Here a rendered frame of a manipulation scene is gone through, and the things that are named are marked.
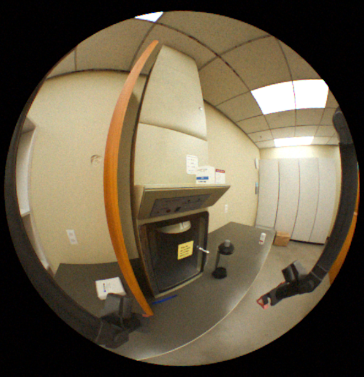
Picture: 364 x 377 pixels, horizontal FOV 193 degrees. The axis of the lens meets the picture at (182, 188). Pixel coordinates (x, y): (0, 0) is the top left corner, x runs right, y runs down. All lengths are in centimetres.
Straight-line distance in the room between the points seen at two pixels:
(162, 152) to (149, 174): 9
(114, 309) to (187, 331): 36
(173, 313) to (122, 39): 176
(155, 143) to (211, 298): 74
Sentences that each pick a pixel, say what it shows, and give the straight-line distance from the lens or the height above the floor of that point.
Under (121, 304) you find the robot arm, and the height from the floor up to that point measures 126.
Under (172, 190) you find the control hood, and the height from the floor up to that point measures 150.
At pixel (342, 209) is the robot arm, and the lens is 34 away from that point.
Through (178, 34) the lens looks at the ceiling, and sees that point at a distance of 115.
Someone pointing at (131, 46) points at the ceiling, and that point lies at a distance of 122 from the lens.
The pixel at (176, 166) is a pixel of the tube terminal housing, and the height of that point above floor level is 157.
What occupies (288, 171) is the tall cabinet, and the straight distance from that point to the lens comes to 318.
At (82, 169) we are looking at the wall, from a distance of 79.
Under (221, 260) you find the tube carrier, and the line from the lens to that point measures 63.
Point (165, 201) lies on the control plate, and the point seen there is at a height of 147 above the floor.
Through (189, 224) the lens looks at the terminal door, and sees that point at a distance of 42.
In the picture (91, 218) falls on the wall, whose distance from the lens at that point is 80.
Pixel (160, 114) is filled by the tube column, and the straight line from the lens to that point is 42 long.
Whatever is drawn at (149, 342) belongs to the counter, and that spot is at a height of 94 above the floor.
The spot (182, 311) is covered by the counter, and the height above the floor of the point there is 94.
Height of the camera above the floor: 151
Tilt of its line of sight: 3 degrees down
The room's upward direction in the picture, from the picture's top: straight up
